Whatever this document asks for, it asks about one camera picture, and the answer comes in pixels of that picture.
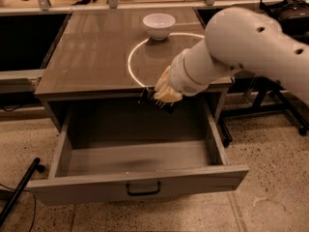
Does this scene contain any black pole on floor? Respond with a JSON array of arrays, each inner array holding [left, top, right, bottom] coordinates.
[[0, 158, 45, 226]]

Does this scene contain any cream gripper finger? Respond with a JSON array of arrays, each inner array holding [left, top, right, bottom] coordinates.
[[154, 67, 170, 93]]

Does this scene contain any black vr headset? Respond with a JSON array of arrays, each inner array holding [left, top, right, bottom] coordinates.
[[260, 0, 309, 36]]

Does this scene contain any black floor cable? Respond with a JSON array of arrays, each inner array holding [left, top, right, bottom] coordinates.
[[0, 183, 38, 232]]

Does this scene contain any black rxbar chocolate wrapper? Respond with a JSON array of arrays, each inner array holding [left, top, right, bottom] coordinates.
[[138, 87, 177, 113]]

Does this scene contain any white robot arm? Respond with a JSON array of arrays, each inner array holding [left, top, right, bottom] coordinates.
[[154, 7, 309, 103]]

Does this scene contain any white ceramic bowl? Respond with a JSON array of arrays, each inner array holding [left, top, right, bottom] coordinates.
[[143, 14, 176, 41]]

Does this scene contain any black drawer handle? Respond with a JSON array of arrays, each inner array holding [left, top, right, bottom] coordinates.
[[126, 182, 161, 197]]

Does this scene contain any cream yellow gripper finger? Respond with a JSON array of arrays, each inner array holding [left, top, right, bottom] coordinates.
[[154, 86, 183, 102]]

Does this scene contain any grey open top drawer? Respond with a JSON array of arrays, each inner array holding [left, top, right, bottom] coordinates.
[[28, 97, 249, 205]]

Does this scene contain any grey cabinet with counter top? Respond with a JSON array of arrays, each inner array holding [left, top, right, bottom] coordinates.
[[34, 6, 235, 133]]

